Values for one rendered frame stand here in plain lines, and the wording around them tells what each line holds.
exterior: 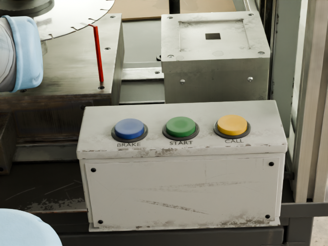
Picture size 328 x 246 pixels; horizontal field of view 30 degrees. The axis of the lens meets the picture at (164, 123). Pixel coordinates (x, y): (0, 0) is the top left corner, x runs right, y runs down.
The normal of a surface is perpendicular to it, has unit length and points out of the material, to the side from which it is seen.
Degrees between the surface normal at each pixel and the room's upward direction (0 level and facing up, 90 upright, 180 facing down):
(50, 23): 0
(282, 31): 90
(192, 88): 90
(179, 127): 0
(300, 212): 90
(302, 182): 90
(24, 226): 7
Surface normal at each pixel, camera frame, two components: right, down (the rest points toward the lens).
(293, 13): 0.00, 0.57
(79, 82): -0.04, -0.82
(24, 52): 0.14, 0.10
